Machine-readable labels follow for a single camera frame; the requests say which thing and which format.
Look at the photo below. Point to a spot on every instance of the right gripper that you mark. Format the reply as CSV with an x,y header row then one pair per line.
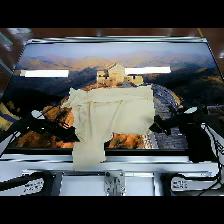
x,y
163,126

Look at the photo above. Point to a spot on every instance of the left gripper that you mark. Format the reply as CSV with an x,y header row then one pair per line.
x,y
68,135

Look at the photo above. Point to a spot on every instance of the beige shirt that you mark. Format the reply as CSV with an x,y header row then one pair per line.
x,y
113,113

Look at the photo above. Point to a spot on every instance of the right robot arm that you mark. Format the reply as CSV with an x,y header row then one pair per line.
x,y
196,117

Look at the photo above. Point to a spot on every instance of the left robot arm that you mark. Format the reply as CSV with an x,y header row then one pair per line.
x,y
20,128

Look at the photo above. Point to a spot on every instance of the silver frame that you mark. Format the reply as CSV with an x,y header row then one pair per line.
x,y
133,166

